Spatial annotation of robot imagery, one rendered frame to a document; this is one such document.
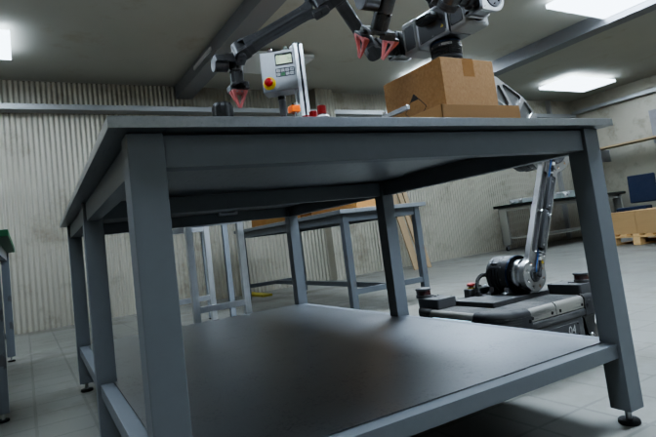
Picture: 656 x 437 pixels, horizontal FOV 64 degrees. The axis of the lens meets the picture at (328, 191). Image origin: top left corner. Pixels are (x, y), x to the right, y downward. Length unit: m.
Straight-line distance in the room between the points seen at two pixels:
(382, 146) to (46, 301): 5.51
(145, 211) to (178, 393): 0.30
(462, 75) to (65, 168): 5.27
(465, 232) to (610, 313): 7.38
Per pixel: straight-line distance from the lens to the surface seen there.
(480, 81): 1.84
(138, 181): 0.91
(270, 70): 2.47
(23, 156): 6.47
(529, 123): 1.40
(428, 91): 1.76
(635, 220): 7.90
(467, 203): 9.04
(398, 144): 1.15
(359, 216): 3.87
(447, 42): 2.35
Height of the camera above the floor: 0.60
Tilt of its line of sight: 5 degrees up
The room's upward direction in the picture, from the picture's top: 7 degrees counter-clockwise
